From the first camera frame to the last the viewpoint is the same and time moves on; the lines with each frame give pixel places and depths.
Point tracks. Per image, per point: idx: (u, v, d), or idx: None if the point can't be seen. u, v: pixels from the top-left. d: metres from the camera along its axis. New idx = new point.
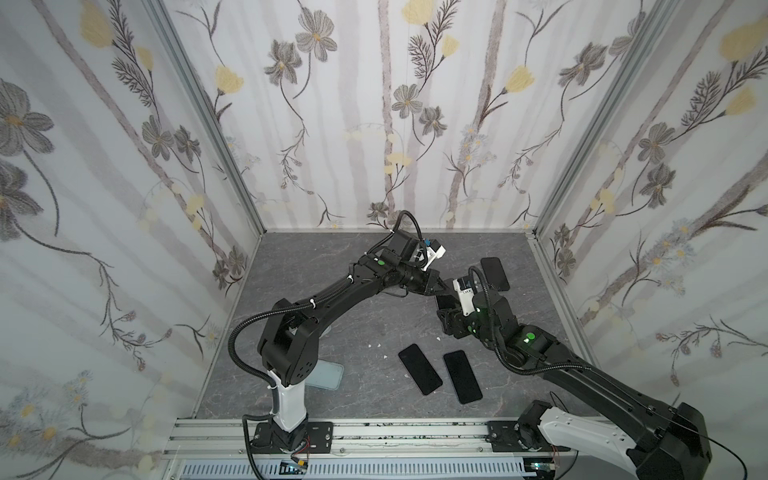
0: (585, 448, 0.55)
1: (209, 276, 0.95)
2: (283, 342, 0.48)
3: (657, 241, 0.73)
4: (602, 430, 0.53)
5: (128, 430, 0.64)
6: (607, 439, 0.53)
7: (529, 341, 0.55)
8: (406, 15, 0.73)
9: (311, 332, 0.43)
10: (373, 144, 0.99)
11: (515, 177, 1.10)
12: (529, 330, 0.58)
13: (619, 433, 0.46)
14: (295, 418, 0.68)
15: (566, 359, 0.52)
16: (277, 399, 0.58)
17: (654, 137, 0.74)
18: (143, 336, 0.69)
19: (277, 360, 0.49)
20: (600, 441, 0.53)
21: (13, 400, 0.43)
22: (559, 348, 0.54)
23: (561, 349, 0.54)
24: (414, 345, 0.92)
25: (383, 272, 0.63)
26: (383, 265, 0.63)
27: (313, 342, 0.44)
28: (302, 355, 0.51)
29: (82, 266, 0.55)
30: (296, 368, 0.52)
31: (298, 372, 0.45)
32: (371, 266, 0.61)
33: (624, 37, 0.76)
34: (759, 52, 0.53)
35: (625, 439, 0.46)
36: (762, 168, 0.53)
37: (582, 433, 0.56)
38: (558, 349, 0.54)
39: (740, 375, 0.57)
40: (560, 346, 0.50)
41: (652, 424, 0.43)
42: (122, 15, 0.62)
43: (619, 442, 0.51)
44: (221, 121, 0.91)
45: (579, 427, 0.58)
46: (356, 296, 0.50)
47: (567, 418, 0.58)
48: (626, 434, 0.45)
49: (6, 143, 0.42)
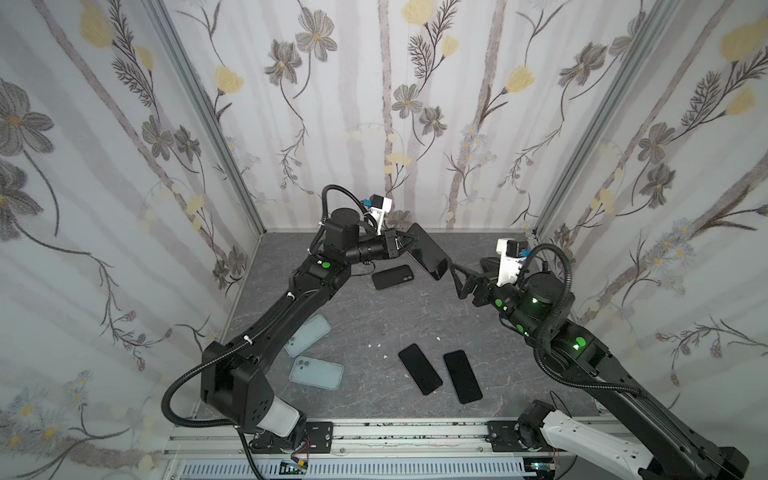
0: (590, 456, 0.55)
1: (209, 276, 0.95)
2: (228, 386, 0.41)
3: (657, 241, 0.73)
4: (611, 443, 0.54)
5: (128, 430, 0.64)
6: (617, 455, 0.52)
7: (580, 348, 0.47)
8: (406, 14, 0.73)
9: (251, 373, 0.42)
10: (373, 143, 0.98)
11: (515, 177, 1.10)
12: (579, 333, 0.49)
13: (630, 449, 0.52)
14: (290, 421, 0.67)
15: (620, 380, 0.45)
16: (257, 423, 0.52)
17: (654, 137, 0.74)
18: (143, 336, 0.69)
19: (228, 408, 0.43)
20: (609, 455, 0.53)
21: (12, 400, 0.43)
22: (611, 362, 0.46)
23: (613, 364, 0.46)
24: (414, 345, 0.92)
25: (329, 276, 0.56)
26: (327, 268, 0.55)
27: (259, 380, 0.45)
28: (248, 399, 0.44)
29: (82, 266, 0.55)
30: (248, 412, 0.46)
31: (254, 413, 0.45)
32: (316, 271, 0.54)
33: (624, 37, 0.76)
34: (759, 52, 0.53)
35: (637, 457, 0.51)
36: (762, 168, 0.53)
37: (590, 444, 0.56)
38: (610, 364, 0.46)
39: (740, 376, 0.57)
40: (612, 360, 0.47)
41: (703, 468, 0.40)
42: (122, 15, 0.62)
43: (630, 460, 0.51)
44: (221, 121, 0.91)
45: (587, 438, 0.57)
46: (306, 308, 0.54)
47: (573, 425, 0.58)
48: (637, 451, 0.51)
49: (6, 143, 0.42)
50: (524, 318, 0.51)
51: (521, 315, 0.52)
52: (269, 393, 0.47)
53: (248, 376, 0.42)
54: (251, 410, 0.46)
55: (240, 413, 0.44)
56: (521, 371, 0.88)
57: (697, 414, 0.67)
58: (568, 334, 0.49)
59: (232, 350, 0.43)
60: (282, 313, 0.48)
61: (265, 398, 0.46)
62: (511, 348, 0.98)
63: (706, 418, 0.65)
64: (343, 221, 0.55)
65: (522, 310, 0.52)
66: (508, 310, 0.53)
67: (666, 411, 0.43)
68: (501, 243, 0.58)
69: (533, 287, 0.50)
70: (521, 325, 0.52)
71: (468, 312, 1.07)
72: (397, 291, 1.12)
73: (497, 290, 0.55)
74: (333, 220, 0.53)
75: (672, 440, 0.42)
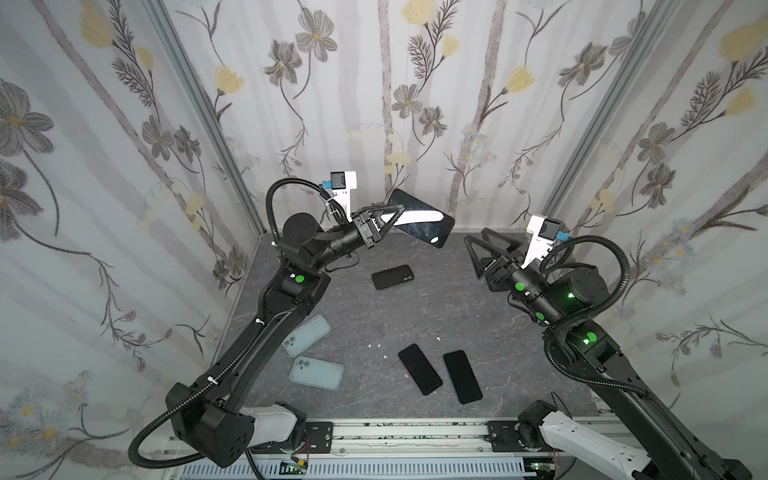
0: (587, 458, 0.54)
1: (209, 276, 0.95)
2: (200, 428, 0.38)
3: (656, 241, 0.74)
4: (608, 445, 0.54)
5: (128, 430, 0.64)
6: (613, 456, 0.52)
7: (589, 343, 0.46)
8: (406, 14, 0.73)
9: (218, 420, 0.39)
10: (373, 143, 0.98)
11: (515, 177, 1.10)
12: (591, 329, 0.43)
13: (627, 452, 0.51)
14: (286, 427, 0.67)
15: (626, 379, 0.44)
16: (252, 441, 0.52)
17: (654, 137, 0.74)
18: (143, 336, 0.69)
19: (202, 450, 0.41)
20: (605, 456, 0.53)
21: (12, 400, 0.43)
22: (621, 360, 0.45)
23: (622, 362, 0.45)
24: (414, 345, 0.92)
25: (303, 292, 0.51)
26: (301, 282, 0.50)
27: (231, 419, 0.42)
28: (222, 441, 0.42)
29: (82, 266, 0.55)
30: (226, 449, 0.44)
31: (233, 451, 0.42)
32: (291, 287, 0.49)
33: (624, 38, 0.76)
34: (759, 52, 0.53)
35: (632, 459, 0.51)
36: (762, 168, 0.53)
37: (587, 445, 0.56)
38: (619, 362, 0.45)
39: (740, 375, 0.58)
40: (622, 359, 0.45)
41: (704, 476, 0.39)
42: (122, 15, 0.62)
43: (626, 462, 0.50)
44: (221, 121, 0.91)
45: (584, 439, 0.57)
46: (278, 333, 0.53)
47: (572, 426, 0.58)
48: (634, 454, 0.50)
49: (6, 143, 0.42)
50: (548, 306, 0.47)
51: (544, 304, 0.48)
52: (249, 427, 0.53)
53: (215, 419, 0.38)
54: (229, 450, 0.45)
55: (216, 454, 0.42)
56: (521, 371, 0.88)
57: (697, 414, 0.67)
58: (582, 328, 0.44)
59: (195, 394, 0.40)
60: (252, 345, 0.44)
61: (246, 432, 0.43)
62: (512, 348, 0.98)
63: (706, 417, 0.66)
64: (294, 241, 0.45)
65: (548, 299, 0.48)
66: (529, 297, 0.49)
67: (673, 416, 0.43)
68: (534, 223, 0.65)
69: (575, 282, 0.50)
70: (542, 312, 0.48)
71: (468, 312, 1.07)
72: (397, 291, 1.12)
73: (516, 274, 0.50)
74: (286, 239, 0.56)
75: (673, 444, 0.41)
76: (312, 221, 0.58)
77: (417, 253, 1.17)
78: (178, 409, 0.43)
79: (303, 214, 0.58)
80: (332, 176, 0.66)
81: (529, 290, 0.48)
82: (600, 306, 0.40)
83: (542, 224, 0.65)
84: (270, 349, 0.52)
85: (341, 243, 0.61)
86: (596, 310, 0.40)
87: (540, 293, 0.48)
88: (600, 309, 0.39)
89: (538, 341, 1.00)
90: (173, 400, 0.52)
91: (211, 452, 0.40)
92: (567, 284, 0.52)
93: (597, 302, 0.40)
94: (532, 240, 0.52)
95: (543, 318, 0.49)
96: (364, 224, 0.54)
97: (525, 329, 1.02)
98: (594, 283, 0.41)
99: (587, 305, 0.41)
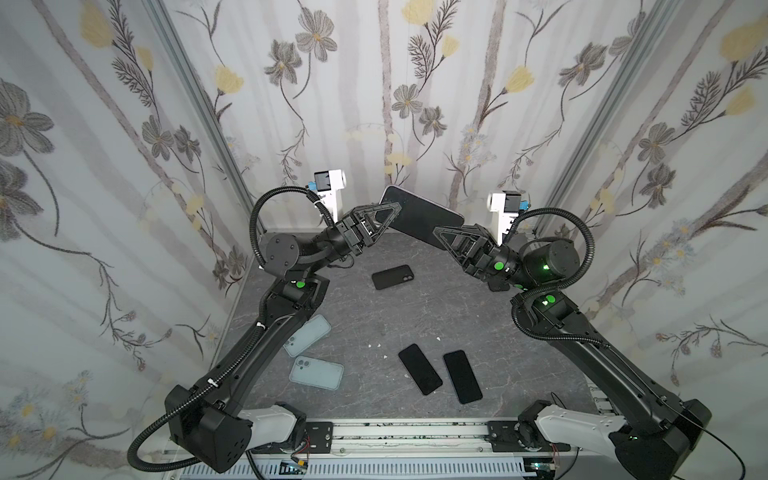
0: (578, 441, 0.55)
1: (209, 276, 0.95)
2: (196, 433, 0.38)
3: (656, 241, 0.74)
4: (592, 420, 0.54)
5: (128, 430, 0.64)
6: (594, 426, 0.53)
7: (549, 304, 0.47)
8: (406, 14, 0.73)
9: (217, 421, 0.39)
10: (373, 143, 0.98)
11: (515, 177, 1.10)
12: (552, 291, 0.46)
13: (605, 421, 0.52)
14: (286, 424, 0.66)
15: (584, 332, 0.47)
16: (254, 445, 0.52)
17: (654, 137, 0.74)
18: (143, 336, 0.69)
19: (200, 454, 0.41)
20: (588, 429, 0.53)
21: (12, 400, 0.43)
22: (579, 317, 0.48)
23: (580, 318, 0.48)
24: (414, 345, 0.92)
25: (307, 296, 0.52)
26: (302, 287, 0.51)
27: (230, 421, 0.42)
28: (220, 440, 0.41)
29: (82, 266, 0.55)
30: (225, 447, 0.43)
31: (231, 455, 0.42)
32: (289, 293, 0.50)
33: (624, 37, 0.76)
34: (759, 52, 0.53)
35: (610, 423, 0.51)
36: (762, 168, 0.53)
37: (575, 424, 0.56)
38: (578, 318, 0.48)
39: (741, 376, 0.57)
40: (581, 316, 0.48)
41: (659, 414, 0.41)
42: (122, 15, 0.62)
43: (604, 427, 0.52)
44: (221, 121, 0.91)
45: (572, 419, 0.58)
46: (278, 338, 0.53)
47: (561, 413, 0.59)
48: (611, 420, 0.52)
49: (6, 143, 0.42)
50: (524, 276, 0.48)
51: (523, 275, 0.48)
52: (248, 431, 0.53)
53: (215, 421, 0.39)
54: (227, 452, 0.44)
55: (213, 458, 0.41)
56: (521, 371, 0.88)
57: None
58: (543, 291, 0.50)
59: (196, 396, 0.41)
60: (252, 348, 0.44)
61: (244, 436, 0.52)
62: (512, 348, 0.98)
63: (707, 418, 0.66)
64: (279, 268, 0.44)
65: (524, 271, 0.49)
66: (507, 272, 0.48)
67: (626, 361, 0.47)
68: (494, 202, 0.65)
69: (552, 257, 0.45)
70: (520, 282, 0.49)
71: (468, 312, 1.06)
72: (397, 291, 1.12)
73: (498, 254, 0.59)
74: (271, 265, 0.43)
75: (630, 388, 0.42)
76: (292, 243, 0.44)
77: (417, 253, 1.17)
78: (177, 411, 0.43)
79: (284, 235, 0.44)
80: (315, 177, 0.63)
81: (509, 265, 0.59)
82: (572, 278, 0.41)
83: (504, 201, 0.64)
84: (270, 351, 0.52)
85: (331, 248, 0.50)
86: (568, 278, 0.41)
87: (517, 267, 0.47)
88: (572, 281, 0.41)
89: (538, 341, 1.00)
90: (172, 402, 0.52)
91: (208, 456, 0.40)
92: (544, 256, 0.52)
93: (569, 275, 0.41)
94: (498, 217, 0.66)
95: (523, 287, 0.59)
96: (350, 230, 0.50)
97: None
98: (569, 256, 0.42)
99: (558, 277, 0.43)
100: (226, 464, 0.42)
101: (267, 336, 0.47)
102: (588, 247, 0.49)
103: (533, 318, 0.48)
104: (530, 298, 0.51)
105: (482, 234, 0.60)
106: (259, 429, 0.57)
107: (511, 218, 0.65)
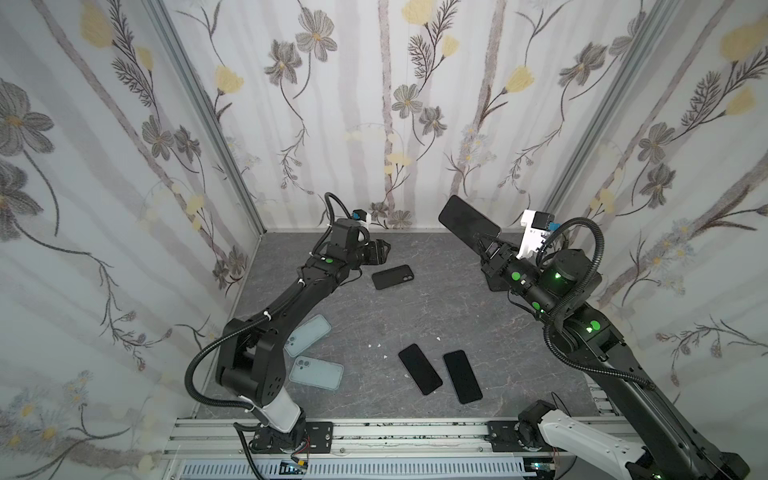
0: (584, 455, 0.55)
1: (209, 276, 0.95)
2: (244, 367, 0.45)
3: (657, 241, 0.73)
4: (605, 439, 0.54)
5: (128, 430, 0.64)
6: (609, 449, 0.52)
7: (593, 331, 0.45)
8: (407, 14, 0.73)
9: (272, 344, 0.46)
10: (374, 143, 0.98)
11: (515, 177, 1.10)
12: (596, 316, 0.47)
13: (622, 445, 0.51)
14: (295, 414, 0.68)
15: (628, 369, 0.43)
16: (263, 417, 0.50)
17: (654, 137, 0.74)
18: (143, 336, 0.69)
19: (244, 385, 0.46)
20: (601, 450, 0.53)
21: (13, 400, 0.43)
22: (624, 350, 0.44)
23: (626, 352, 0.44)
24: (414, 345, 0.92)
25: (335, 269, 0.62)
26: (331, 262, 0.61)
27: (279, 353, 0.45)
28: (268, 371, 0.48)
29: (82, 266, 0.55)
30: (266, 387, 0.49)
31: (270, 388, 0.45)
32: (320, 266, 0.60)
33: (624, 37, 0.76)
34: (759, 52, 0.53)
35: (627, 451, 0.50)
36: (762, 169, 0.53)
37: (585, 440, 0.56)
38: (623, 352, 0.44)
39: (740, 376, 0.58)
40: (626, 349, 0.44)
41: (699, 467, 0.39)
42: (122, 15, 0.62)
43: (621, 454, 0.51)
44: (222, 121, 0.91)
45: (581, 433, 0.58)
46: (312, 296, 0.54)
47: (569, 423, 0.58)
48: (629, 446, 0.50)
49: (6, 143, 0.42)
50: (542, 295, 0.48)
51: (539, 293, 0.49)
52: (282, 371, 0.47)
53: (269, 345, 0.45)
54: (267, 385, 0.49)
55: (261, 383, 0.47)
56: (521, 371, 0.88)
57: (697, 414, 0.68)
58: (583, 315, 0.44)
59: (250, 325, 0.47)
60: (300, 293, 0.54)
61: (280, 376, 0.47)
62: (512, 348, 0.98)
63: (708, 419, 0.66)
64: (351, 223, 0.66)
65: (541, 287, 0.49)
66: (524, 286, 0.51)
67: (672, 407, 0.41)
68: (527, 215, 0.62)
69: (560, 262, 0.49)
70: (537, 302, 0.50)
71: (468, 312, 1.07)
72: (397, 291, 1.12)
73: (514, 265, 0.51)
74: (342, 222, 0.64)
75: (671, 435, 0.40)
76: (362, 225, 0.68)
77: (417, 253, 1.17)
78: (240, 330, 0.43)
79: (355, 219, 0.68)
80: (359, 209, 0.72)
81: (525, 279, 0.50)
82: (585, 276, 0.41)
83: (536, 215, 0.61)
84: (301, 314, 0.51)
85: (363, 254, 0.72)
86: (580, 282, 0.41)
87: (533, 283, 0.49)
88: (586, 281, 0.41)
89: (538, 341, 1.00)
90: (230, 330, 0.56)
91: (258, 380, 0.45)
92: (553, 266, 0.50)
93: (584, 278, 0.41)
94: (525, 232, 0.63)
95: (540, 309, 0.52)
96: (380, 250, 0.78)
97: (525, 330, 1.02)
98: (581, 262, 0.42)
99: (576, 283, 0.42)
100: (263, 400, 0.54)
101: (299, 299, 0.54)
102: (596, 244, 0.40)
103: (571, 344, 0.45)
104: (562, 313, 0.47)
105: (501, 240, 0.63)
106: (279, 406, 0.62)
107: (543, 236, 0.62)
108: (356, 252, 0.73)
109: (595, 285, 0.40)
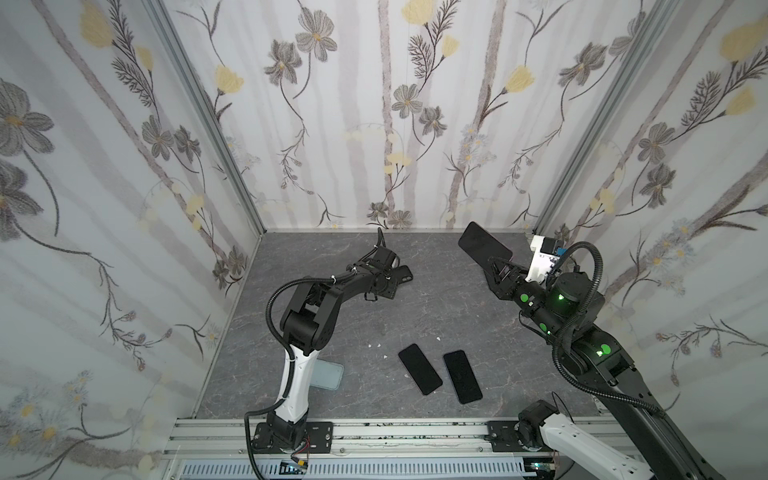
0: (587, 466, 0.54)
1: (209, 276, 0.95)
2: (305, 316, 0.57)
3: (657, 241, 0.73)
4: (611, 455, 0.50)
5: (128, 430, 0.64)
6: (614, 466, 0.52)
7: (602, 355, 0.45)
8: (406, 14, 0.73)
9: (334, 298, 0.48)
10: (374, 143, 0.98)
11: (515, 177, 1.10)
12: (605, 340, 0.48)
13: (630, 464, 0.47)
14: (300, 412, 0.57)
15: (638, 394, 0.44)
16: (291, 376, 0.62)
17: (654, 137, 0.74)
18: (143, 336, 0.69)
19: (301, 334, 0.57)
20: (606, 465, 0.53)
21: (12, 400, 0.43)
22: (634, 375, 0.45)
23: (635, 377, 0.45)
24: (414, 345, 0.92)
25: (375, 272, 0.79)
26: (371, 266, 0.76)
27: (337, 307, 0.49)
28: (324, 325, 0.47)
29: (82, 266, 0.55)
30: (318, 338, 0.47)
31: (322, 338, 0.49)
32: (365, 267, 0.74)
33: (624, 37, 0.76)
34: (759, 52, 0.53)
35: (635, 472, 0.50)
36: (762, 168, 0.53)
37: (592, 453, 0.55)
38: (632, 377, 0.44)
39: (741, 376, 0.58)
40: (636, 374, 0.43)
41: None
42: (122, 15, 0.62)
43: (626, 473, 0.51)
44: (221, 121, 0.91)
45: (587, 445, 0.57)
46: (363, 280, 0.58)
47: (574, 431, 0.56)
48: (638, 467, 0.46)
49: (6, 143, 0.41)
50: (547, 316, 0.50)
51: (544, 314, 0.51)
52: (333, 331, 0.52)
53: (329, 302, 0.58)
54: (323, 332, 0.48)
55: (314, 333, 0.57)
56: (521, 371, 0.88)
57: (697, 414, 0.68)
58: (593, 338, 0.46)
59: (323, 279, 0.60)
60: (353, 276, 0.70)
61: (330, 328, 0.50)
62: (512, 348, 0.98)
63: (707, 418, 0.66)
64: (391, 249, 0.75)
65: (547, 309, 0.52)
66: (532, 308, 0.53)
67: (683, 436, 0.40)
68: (536, 240, 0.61)
69: (562, 284, 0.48)
70: (544, 324, 0.51)
71: (468, 312, 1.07)
72: (397, 291, 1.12)
73: (522, 287, 0.54)
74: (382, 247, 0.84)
75: (679, 463, 0.40)
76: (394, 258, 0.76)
77: (417, 253, 1.17)
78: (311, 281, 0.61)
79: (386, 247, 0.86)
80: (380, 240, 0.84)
81: (533, 300, 0.52)
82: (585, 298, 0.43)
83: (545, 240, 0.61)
84: (353, 294, 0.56)
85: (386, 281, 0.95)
86: (583, 301, 0.43)
87: (540, 304, 0.51)
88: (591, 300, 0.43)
89: (538, 341, 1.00)
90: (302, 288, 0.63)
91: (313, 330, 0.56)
92: (555, 288, 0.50)
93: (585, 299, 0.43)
94: (534, 257, 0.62)
95: (547, 330, 0.51)
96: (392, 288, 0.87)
97: (526, 330, 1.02)
98: (583, 284, 0.45)
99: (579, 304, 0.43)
100: (314, 347, 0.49)
101: (353, 278, 0.70)
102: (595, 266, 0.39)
103: (580, 366, 0.45)
104: (569, 333, 0.48)
105: (513, 263, 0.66)
106: (304, 384, 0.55)
107: (552, 259, 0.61)
108: (385, 277, 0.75)
109: (597, 303, 0.43)
